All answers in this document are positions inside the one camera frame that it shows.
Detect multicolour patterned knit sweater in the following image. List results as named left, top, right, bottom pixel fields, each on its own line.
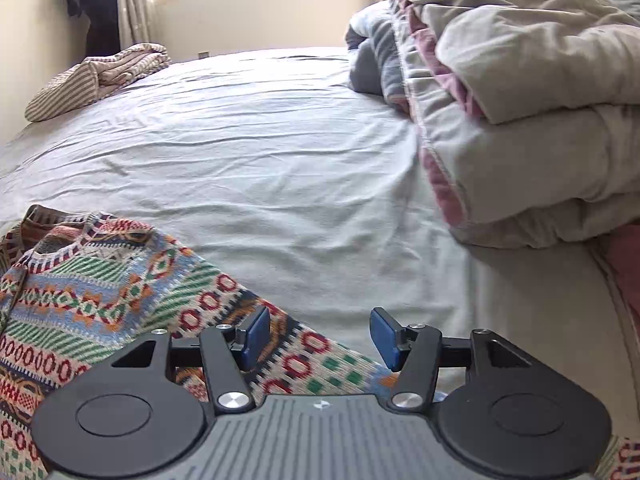
left=1, top=207, right=639, bottom=479

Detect dark hanging clothes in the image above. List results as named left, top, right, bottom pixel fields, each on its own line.
left=66, top=0, right=120, bottom=56

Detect grey bed sheet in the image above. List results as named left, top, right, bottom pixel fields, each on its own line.
left=1, top=48, right=639, bottom=438

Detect pink pillow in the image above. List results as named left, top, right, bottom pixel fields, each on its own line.
left=603, top=223, right=640, bottom=314

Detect grey blue folded blanket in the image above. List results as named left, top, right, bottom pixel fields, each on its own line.
left=345, top=1, right=409, bottom=114

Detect beige and pink comforter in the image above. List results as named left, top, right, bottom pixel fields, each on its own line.
left=387, top=0, right=639, bottom=248

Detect striped beige folded cloth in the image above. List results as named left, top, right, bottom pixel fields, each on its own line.
left=24, top=44, right=170, bottom=122

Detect beige window curtain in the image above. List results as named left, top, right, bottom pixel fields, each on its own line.
left=116, top=0, right=157, bottom=50

